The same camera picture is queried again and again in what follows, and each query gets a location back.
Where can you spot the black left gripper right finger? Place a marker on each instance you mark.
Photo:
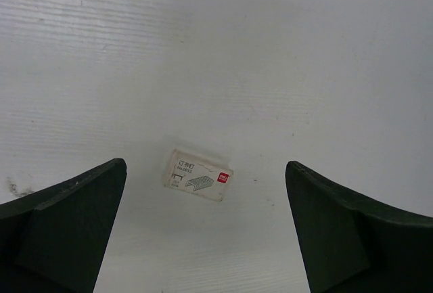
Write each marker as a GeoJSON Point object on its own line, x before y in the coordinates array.
{"type": "Point", "coordinates": [352, 243]}

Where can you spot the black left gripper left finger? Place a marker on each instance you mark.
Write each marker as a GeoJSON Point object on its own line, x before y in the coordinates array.
{"type": "Point", "coordinates": [54, 240]}

